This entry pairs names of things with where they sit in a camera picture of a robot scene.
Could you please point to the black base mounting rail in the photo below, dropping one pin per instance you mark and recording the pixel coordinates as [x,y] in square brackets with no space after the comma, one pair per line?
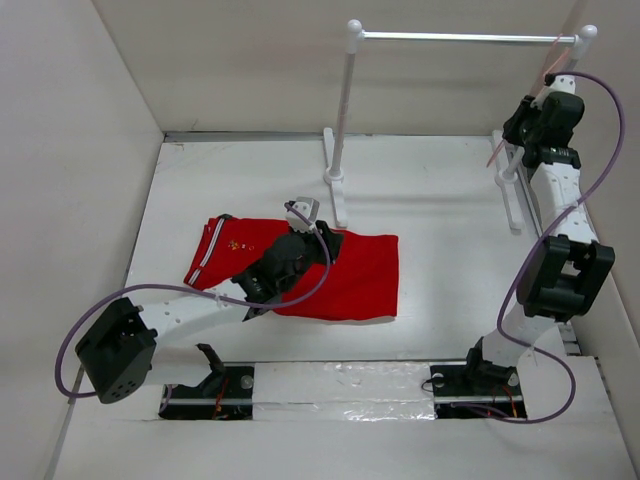
[454,397]

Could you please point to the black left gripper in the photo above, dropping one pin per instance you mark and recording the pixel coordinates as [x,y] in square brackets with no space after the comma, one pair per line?
[317,239]

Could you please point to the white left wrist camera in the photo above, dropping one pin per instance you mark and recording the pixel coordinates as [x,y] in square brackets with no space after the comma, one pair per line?
[301,214]

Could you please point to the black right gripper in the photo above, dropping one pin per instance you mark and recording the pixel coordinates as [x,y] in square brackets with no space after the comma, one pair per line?
[511,124]

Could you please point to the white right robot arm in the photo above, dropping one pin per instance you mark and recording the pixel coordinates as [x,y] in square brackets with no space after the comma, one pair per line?
[565,271]

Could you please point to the white metal clothes rack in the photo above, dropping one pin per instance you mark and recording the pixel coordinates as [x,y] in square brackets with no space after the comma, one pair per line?
[427,83]

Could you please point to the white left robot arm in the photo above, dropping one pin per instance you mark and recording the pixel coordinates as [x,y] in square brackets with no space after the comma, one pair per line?
[120,350]

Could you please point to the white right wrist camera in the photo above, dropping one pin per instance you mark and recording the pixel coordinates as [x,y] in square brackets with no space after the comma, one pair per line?
[559,83]

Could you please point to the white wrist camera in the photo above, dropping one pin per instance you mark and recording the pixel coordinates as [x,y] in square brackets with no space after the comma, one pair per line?
[559,83]
[301,214]

